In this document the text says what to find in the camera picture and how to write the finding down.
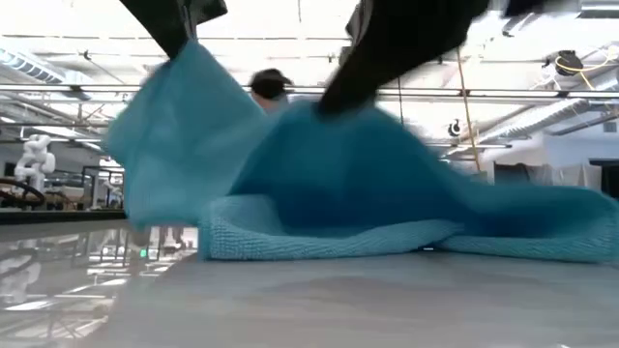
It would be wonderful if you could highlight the blue microfibre towel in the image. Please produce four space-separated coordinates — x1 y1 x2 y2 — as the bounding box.
103 39 619 266

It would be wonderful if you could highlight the person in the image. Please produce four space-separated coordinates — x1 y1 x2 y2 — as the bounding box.
248 67 295 116

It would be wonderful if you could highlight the white humanoid robot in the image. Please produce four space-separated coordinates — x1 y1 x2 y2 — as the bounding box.
13 133 57 194

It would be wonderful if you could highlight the white draped cloth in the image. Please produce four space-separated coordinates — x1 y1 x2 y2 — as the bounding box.
524 161 604 192

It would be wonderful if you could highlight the yellow cable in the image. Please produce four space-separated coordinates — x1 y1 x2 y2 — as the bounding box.
454 47 484 174

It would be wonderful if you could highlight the long metal ceiling rail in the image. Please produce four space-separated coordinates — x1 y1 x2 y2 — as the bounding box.
0 82 619 103

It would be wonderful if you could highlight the silver ventilation duct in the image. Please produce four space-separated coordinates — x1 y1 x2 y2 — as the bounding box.
0 45 93 87
476 96 619 142

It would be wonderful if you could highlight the black frame rack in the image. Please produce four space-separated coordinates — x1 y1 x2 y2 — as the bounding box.
80 164 126 211

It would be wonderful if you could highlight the ceiling reel with yellow cable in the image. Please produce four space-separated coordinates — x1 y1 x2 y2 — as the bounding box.
545 48 587 78

